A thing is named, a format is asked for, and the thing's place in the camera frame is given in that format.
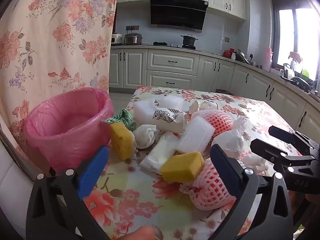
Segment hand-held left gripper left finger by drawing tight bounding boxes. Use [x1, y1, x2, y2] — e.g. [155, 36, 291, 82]
[26, 145, 110, 240]

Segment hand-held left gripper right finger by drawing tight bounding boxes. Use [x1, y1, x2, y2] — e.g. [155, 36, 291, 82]
[210, 144, 294, 240]

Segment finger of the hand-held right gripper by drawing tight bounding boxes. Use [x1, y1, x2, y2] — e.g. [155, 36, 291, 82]
[268, 125, 313, 153]
[250, 138, 316, 172]

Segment white paper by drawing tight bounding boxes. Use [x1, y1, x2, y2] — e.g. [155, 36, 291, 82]
[239, 153, 268, 174]

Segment pink foam fruit net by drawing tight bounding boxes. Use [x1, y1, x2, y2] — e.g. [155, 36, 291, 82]
[179, 157, 244, 210]
[191, 109, 234, 138]

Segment white plastic bag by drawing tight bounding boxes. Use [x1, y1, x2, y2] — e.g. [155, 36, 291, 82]
[211, 116, 248, 159]

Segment yellow sponge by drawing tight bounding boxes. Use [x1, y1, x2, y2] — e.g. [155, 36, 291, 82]
[109, 122, 137, 161]
[160, 151, 205, 183]

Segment pink plastic trash bag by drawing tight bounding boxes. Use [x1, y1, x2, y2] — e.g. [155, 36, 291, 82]
[24, 87, 115, 172]

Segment white foam cube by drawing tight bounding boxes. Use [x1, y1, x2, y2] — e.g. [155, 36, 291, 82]
[175, 116, 216, 155]

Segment green striped cloth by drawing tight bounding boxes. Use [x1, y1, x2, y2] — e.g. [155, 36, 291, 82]
[104, 108, 137, 131]

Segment white tissue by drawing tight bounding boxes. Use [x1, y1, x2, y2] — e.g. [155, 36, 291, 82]
[132, 124, 158, 149]

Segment plain white tissue pack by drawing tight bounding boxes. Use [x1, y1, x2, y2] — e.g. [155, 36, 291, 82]
[139, 131, 180, 174]

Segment white paper cup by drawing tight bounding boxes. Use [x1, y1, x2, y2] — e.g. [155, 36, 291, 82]
[189, 100, 219, 115]

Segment ornament-print tissue packet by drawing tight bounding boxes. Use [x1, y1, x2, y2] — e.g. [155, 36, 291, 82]
[151, 107, 188, 133]

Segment stepped white foam block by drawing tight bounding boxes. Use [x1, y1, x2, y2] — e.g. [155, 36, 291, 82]
[133, 95, 186, 128]

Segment person's left hand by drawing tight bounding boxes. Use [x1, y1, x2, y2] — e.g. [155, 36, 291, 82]
[117, 226, 156, 240]

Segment dark dish rack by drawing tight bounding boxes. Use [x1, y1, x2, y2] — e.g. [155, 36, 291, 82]
[281, 64, 319, 90]

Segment pink thermos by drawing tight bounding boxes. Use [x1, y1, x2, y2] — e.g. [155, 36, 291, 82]
[263, 47, 273, 72]

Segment white padded chair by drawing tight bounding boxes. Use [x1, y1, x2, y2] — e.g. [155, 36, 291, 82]
[0, 127, 48, 220]

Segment steel tray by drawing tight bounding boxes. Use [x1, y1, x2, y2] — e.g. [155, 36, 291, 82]
[235, 49, 250, 64]

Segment kitchen window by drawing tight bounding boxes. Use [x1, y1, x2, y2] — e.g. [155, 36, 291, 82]
[271, 0, 320, 70]

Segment white base kitchen cabinets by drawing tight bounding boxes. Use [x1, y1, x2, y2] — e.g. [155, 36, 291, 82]
[109, 45, 320, 150]

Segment black cooking pot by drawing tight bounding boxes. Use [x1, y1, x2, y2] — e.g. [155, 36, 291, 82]
[181, 34, 199, 47]

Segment white rice cooker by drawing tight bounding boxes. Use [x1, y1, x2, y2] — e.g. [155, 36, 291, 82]
[111, 33, 123, 46]

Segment steel pressure cooker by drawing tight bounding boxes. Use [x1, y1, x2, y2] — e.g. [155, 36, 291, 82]
[124, 32, 143, 45]

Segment black gas stove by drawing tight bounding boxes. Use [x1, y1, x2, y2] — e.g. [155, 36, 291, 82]
[153, 41, 197, 50]

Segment floral curtain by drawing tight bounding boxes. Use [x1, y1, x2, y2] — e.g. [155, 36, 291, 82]
[0, 0, 122, 160]

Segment black range hood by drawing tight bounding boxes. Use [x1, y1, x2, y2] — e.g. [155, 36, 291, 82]
[149, 0, 209, 33]

